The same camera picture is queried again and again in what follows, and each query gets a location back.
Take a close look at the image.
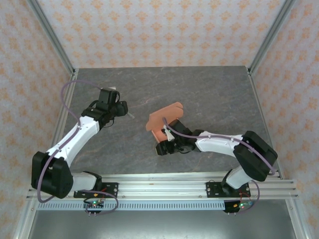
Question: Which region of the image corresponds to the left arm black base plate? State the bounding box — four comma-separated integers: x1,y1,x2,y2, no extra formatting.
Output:
73,182,119,199

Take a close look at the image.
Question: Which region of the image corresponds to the slotted grey cable duct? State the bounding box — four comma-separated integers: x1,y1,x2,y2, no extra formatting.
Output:
36,201,226,211

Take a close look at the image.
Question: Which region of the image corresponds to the aluminium table side rail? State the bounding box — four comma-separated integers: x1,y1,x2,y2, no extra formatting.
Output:
38,69,80,180
246,67,285,180

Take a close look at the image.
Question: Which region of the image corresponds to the aluminium table edge rail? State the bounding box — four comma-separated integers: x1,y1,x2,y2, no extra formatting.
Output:
39,170,285,181

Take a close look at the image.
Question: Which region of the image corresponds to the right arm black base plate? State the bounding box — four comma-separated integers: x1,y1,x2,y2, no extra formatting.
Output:
206,181,251,199

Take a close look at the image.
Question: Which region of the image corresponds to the aluminium frame post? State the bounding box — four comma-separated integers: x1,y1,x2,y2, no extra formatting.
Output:
26,0,76,75
248,0,297,75

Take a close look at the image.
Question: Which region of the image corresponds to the wide aluminium mounting rail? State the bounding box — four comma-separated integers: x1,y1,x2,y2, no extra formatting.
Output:
26,179,299,200

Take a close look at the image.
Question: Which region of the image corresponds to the aluminium frame leg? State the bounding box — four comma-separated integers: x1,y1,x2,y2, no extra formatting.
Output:
12,199,38,239
285,199,310,239

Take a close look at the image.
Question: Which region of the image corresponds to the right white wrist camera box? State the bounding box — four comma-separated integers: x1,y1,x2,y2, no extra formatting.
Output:
161,126,174,143

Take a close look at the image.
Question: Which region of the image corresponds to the orange paper box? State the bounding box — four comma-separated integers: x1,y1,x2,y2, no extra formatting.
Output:
145,102,184,144

